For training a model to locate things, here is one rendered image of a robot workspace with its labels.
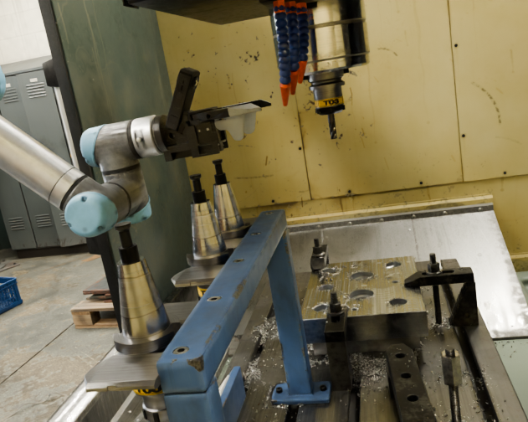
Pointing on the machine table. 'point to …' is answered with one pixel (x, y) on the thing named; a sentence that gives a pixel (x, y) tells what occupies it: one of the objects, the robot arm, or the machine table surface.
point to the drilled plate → (416, 308)
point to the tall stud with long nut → (450, 370)
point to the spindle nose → (333, 35)
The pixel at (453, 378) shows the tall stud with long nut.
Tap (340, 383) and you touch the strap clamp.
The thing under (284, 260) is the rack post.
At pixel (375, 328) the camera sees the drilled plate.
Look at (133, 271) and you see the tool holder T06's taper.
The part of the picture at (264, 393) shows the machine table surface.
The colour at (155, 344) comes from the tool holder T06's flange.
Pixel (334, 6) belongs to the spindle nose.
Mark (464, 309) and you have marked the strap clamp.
